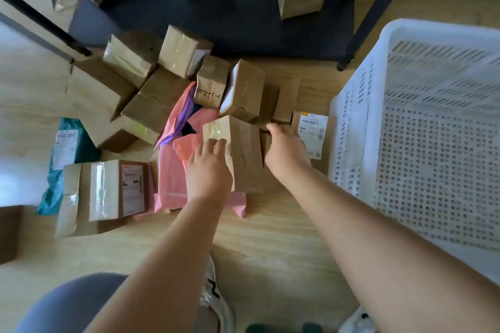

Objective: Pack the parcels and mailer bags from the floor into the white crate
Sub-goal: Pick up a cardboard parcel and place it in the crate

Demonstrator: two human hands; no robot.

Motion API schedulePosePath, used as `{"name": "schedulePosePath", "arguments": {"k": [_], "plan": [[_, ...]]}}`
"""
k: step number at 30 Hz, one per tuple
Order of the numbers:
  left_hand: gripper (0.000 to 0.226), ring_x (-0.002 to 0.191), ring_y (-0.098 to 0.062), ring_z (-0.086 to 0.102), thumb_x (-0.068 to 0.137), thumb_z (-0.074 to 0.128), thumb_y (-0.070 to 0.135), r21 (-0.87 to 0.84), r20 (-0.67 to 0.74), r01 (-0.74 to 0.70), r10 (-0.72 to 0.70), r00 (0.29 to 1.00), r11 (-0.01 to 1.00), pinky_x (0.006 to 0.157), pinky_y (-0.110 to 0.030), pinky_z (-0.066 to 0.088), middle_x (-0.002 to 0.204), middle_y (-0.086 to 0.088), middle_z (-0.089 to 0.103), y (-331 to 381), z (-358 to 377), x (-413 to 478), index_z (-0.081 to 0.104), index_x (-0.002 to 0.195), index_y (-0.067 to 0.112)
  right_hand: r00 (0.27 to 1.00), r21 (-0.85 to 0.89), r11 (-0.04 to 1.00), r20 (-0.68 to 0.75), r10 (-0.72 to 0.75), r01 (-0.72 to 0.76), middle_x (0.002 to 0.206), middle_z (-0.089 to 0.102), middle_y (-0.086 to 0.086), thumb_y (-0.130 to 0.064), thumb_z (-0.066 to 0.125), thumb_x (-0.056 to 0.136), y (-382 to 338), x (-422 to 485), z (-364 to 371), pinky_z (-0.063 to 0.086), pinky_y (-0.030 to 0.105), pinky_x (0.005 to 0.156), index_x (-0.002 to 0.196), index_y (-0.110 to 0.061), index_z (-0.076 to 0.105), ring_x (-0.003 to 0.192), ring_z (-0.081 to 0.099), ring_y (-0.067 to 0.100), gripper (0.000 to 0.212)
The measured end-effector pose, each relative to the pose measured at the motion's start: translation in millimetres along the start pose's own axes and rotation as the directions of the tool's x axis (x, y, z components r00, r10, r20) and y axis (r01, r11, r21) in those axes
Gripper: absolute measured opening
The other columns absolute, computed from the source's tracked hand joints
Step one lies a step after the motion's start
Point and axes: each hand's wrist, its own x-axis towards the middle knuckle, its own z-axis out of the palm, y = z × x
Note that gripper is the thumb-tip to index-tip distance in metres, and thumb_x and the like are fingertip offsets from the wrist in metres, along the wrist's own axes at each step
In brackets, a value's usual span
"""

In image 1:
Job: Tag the white plastic crate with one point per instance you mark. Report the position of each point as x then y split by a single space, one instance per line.
449 32

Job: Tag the person's right white shoe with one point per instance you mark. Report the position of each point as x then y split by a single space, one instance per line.
357 323

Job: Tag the person's right forearm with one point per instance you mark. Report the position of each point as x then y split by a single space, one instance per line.
371 258

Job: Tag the pile of cardboard parcels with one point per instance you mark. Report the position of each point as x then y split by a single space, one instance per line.
156 102

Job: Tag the person's left hand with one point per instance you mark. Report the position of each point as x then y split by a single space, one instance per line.
209 176

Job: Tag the person's left leg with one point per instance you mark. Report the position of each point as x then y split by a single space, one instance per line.
70 305

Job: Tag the person's white shoe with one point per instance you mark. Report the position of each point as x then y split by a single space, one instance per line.
357 323
218 301

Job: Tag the teal mailer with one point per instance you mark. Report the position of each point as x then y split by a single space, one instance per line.
188 129
84 149

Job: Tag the person's left forearm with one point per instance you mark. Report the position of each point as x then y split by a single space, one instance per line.
175 266

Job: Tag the crumpled clear tape scrap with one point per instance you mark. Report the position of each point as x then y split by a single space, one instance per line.
62 2

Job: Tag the person's right hand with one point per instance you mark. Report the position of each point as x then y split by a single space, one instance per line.
287 157

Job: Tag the person's left white shoe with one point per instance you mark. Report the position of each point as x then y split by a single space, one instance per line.
218 301

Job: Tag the small cardboard parcel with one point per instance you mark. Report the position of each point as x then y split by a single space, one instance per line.
246 91
246 157

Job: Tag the long white label cardboard box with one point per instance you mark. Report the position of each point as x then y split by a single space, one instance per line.
312 133

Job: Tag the thin plain cardboard box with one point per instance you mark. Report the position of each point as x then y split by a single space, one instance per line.
287 100

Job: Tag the dark green round object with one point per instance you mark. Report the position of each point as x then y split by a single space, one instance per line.
281 329

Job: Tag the purple mailer bag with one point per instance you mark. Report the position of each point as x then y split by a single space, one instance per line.
184 114

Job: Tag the grey metal frame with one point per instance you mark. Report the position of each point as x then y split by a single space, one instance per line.
35 38

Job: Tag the black metal shelf rack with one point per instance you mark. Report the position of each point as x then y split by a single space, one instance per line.
234 20

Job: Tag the pink purple teal mailers pile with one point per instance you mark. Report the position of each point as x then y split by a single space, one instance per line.
175 110

